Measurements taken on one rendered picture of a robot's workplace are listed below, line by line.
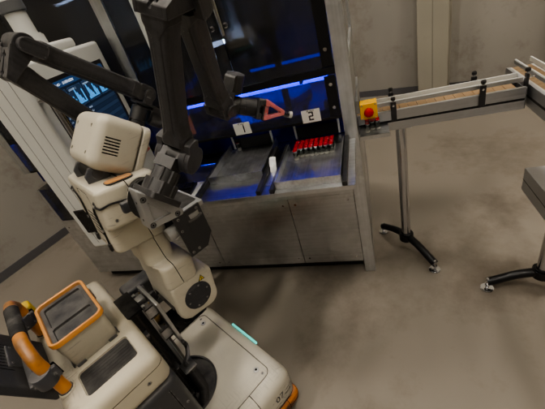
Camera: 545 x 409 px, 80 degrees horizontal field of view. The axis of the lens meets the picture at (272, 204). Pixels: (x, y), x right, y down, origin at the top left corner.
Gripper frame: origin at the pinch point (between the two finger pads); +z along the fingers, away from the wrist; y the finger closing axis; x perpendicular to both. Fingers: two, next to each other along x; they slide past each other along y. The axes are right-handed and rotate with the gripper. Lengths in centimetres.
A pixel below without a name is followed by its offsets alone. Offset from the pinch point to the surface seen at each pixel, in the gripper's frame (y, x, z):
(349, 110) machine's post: 25.2, -4.8, 37.8
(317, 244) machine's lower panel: 52, 72, 50
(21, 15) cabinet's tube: 38, -18, -89
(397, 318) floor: 8, 92, 81
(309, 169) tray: 15.2, 21.1, 20.4
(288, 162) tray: 27.8, 21.5, 15.0
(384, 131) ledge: 22, 2, 56
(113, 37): 63, -19, -64
